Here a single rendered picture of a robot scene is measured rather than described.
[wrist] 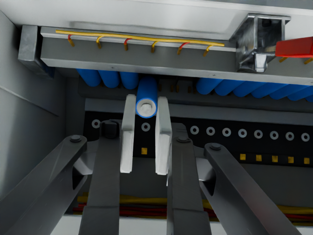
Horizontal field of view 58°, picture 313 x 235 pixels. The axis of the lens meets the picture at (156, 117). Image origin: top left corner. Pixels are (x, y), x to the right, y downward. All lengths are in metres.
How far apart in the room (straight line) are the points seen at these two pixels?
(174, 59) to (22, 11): 0.11
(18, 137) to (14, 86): 0.05
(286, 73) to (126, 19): 0.13
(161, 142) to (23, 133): 0.15
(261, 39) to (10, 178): 0.22
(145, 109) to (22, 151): 0.12
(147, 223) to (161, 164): 0.07
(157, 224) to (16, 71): 0.16
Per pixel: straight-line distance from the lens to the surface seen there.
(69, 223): 0.23
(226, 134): 0.37
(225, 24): 0.21
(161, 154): 0.17
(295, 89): 0.31
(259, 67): 0.20
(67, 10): 0.21
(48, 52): 0.24
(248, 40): 0.20
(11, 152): 0.26
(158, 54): 0.23
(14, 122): 0.26
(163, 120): 0.18
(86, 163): 0.16
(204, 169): 0.16
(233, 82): 0.28
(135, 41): 0.22
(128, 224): 0.23
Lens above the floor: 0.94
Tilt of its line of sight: 12 degrees up
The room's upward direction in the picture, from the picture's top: 176 degrees counter-clockwise
